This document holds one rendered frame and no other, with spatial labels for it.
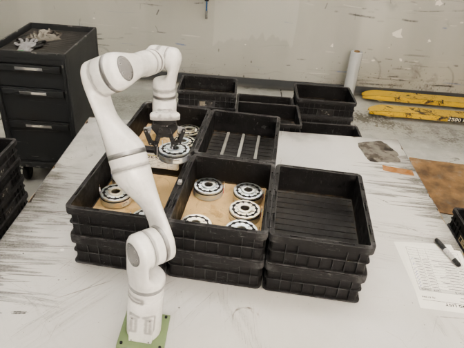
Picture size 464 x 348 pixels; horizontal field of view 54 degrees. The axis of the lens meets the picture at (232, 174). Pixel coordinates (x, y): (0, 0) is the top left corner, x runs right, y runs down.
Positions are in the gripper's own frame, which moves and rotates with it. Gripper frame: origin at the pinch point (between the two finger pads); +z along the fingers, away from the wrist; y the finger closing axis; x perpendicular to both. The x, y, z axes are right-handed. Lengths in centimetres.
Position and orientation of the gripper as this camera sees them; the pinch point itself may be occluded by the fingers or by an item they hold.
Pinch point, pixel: (164, 150)
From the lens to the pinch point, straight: 151.4
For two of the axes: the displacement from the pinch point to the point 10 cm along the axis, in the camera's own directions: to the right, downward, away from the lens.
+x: 1.5, 5.1, -8.5
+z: -0.7, 8.6, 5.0
